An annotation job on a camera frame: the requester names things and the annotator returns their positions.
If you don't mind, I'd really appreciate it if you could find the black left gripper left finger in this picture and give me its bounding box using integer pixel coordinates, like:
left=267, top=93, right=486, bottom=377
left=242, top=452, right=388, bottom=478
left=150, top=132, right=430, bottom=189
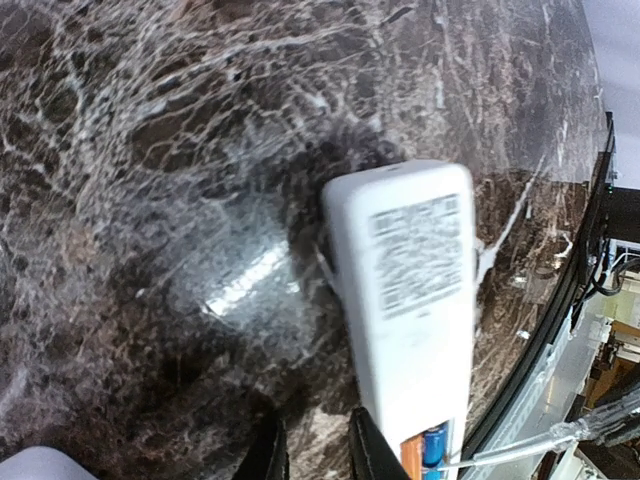
left=232, top=412, right=290, bottom=480

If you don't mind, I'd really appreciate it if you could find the white remote control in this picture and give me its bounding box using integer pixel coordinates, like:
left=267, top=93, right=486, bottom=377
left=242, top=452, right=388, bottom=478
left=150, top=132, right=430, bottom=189
left=322, top=160, right=476, bottom=466
left=1, top=446, right=93, bottom=480

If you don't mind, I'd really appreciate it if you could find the blue battery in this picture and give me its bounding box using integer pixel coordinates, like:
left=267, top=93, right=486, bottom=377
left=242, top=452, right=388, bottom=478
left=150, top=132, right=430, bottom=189
left=422, top=423, right=447, bottom=468

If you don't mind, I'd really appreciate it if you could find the clear handled screwdriver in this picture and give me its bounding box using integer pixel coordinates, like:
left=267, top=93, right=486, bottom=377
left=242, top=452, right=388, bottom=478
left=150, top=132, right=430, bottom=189
left=431, top=387, right=639, bottom=472

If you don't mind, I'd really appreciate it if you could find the black front rail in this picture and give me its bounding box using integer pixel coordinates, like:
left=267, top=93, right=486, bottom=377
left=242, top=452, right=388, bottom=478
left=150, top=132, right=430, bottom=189
left=462, top=111, right=615, bottom=460

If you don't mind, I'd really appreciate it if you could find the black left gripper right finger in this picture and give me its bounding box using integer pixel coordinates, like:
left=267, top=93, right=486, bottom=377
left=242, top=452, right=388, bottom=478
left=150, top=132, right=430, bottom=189
left=348, top=407, right=409, bottom=480

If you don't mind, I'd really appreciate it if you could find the white slotted cable duct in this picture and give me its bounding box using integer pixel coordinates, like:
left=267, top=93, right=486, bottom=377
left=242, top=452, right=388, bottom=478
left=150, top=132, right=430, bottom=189
left=471, top=316, right=584, bottom=454

